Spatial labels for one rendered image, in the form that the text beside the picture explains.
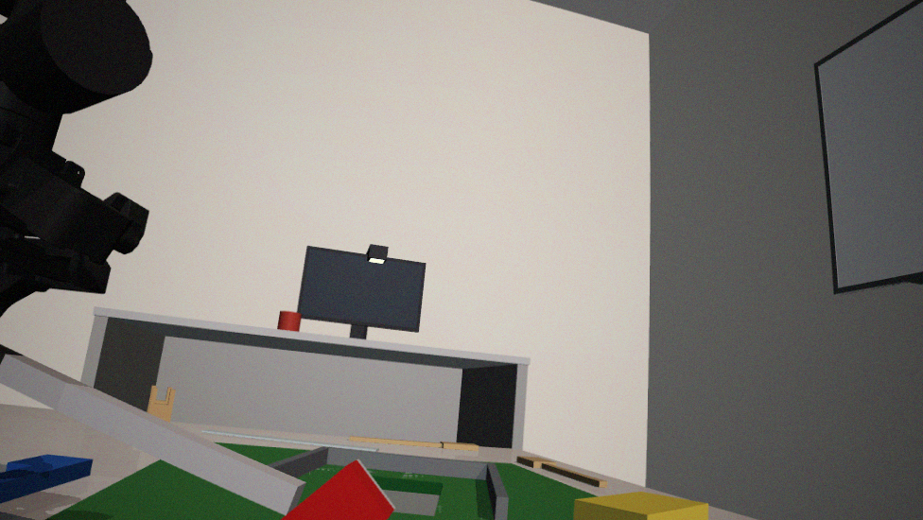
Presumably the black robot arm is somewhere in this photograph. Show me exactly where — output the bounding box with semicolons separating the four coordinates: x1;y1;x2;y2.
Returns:
0;0;153;266

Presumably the green flat mat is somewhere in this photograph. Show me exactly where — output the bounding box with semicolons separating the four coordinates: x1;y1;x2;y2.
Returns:
44;442;598;520

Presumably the yellow box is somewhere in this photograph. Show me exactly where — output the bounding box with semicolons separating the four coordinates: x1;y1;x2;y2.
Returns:
573;492;708;520

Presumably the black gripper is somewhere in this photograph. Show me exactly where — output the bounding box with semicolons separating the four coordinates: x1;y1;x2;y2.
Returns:
0;109;111;317

